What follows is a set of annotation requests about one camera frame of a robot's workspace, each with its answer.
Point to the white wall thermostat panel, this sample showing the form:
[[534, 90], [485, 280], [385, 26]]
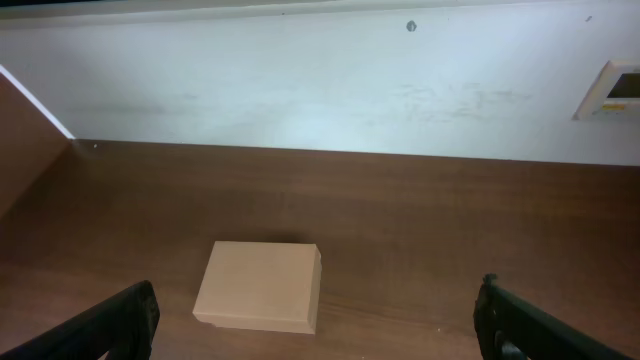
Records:
[[614, 95]]

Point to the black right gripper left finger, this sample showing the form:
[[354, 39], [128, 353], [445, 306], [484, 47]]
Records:
[[121, 327]]

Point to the open cardboard box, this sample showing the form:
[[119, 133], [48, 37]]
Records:
[[261, 286]]

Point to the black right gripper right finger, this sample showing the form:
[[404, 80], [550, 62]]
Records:
[[508, 327]]

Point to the brown wooden side panel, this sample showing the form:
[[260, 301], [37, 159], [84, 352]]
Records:
[[32, 139]]

